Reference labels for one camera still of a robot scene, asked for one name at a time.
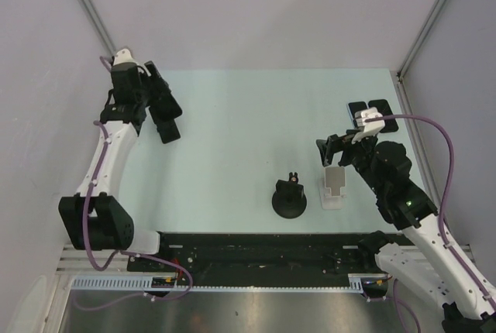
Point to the aluminium corner post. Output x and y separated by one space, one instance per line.
98 25
428 25

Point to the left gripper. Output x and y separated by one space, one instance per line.
158 86

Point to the black round-base clamp stand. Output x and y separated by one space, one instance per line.
289 200

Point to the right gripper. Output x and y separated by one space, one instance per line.
342 142

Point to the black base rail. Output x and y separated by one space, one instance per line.
272 261

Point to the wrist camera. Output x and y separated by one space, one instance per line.
122 56
369 123

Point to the right aluminium corner post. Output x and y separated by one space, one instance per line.
428 25

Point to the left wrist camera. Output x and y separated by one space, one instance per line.
122 56

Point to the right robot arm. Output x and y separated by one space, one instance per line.
452 284

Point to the left aluminium corner post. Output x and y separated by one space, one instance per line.
98 25

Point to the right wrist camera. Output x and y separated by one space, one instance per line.
369 123

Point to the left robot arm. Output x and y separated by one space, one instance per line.
93 217

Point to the black phone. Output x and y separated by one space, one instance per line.
164 108
383 107

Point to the white folding phone stand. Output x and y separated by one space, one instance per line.
332 188

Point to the black folding phone stand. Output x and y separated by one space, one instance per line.
167 130

